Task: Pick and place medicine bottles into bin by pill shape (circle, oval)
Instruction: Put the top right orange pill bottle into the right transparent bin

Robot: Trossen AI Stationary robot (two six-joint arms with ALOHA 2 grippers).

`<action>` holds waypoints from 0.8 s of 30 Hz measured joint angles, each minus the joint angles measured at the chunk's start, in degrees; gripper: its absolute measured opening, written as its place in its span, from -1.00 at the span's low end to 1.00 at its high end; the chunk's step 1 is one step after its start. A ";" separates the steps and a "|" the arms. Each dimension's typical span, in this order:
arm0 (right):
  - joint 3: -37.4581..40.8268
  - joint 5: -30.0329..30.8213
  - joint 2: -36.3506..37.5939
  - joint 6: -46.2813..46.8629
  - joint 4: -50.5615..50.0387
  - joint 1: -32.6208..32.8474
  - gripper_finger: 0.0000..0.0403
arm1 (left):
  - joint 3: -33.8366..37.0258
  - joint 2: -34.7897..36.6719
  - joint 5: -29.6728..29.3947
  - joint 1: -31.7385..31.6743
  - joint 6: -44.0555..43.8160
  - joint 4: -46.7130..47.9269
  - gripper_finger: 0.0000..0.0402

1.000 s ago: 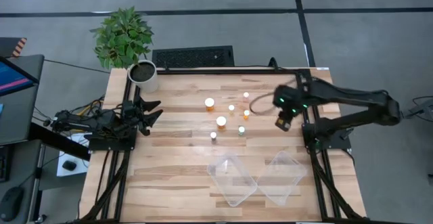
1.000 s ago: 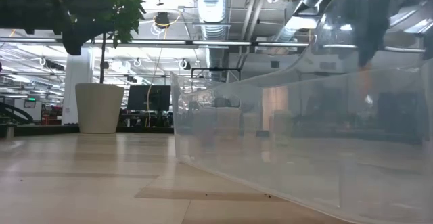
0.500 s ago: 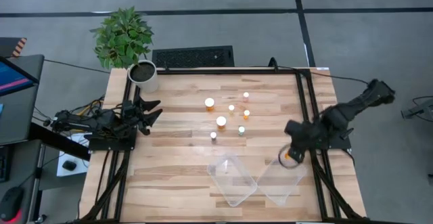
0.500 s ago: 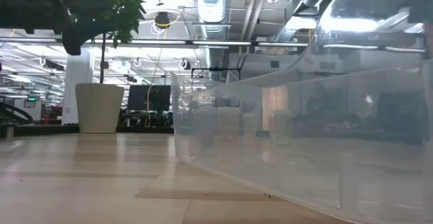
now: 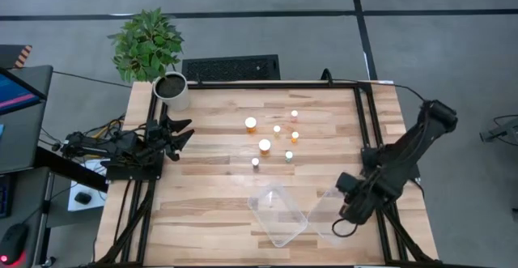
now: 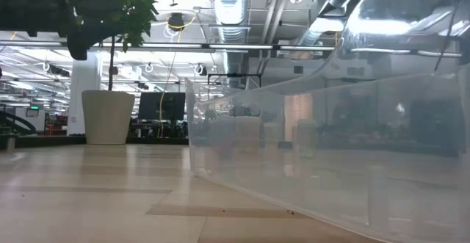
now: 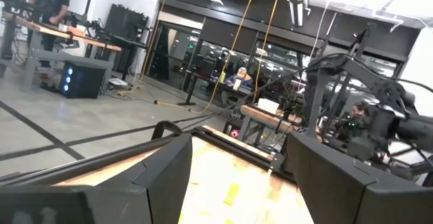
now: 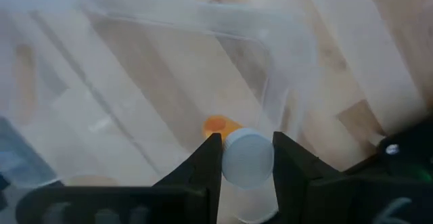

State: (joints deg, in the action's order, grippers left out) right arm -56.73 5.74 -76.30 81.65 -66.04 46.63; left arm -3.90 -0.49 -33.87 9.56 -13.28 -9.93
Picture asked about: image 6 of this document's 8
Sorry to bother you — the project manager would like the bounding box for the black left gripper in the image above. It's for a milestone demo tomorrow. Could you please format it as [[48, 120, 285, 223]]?
[[0, 0, 126, 61]]

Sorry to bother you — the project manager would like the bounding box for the clear plastic bin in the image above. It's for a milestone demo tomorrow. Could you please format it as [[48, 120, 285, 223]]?
[[184, 0, 470, 243]]

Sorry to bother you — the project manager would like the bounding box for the white square pillar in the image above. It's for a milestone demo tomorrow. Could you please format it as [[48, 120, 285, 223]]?
[[67, 50, 102, 137]]

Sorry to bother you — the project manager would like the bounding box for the green leafy plant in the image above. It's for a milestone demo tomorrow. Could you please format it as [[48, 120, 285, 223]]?
[[75, 0, 159, 92]]

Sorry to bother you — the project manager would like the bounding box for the white plant pot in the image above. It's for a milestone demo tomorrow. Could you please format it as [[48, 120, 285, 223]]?
[[81, 90, 136, 145]]

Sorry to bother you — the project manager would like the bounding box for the long ceiling light bar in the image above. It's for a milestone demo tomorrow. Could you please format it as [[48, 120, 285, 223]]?
[[0, 40, 336, 54]]

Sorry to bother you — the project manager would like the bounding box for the black ceiling device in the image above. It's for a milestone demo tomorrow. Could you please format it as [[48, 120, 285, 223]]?
[[167, 12, 186, 32]]

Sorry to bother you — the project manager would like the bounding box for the black background monitor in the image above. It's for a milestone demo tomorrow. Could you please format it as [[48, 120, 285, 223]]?
[[138, 92, 187, 122]]

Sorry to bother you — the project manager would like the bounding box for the hanging cord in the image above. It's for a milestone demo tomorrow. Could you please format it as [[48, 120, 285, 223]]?
[[157, 15, 198, 138]]

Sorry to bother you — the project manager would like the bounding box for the black aluminium table frame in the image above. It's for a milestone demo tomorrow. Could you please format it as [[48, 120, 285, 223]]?
[[0, 134, 190, 150]]

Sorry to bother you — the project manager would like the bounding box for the silver spiral ventilation duct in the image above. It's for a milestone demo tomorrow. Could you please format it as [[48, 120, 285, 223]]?
[[209, 0, 255, 90]]

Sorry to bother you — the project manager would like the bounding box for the large silver ventilation duct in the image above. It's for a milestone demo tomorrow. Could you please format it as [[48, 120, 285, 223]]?
[[293, 0, 368, 49]]

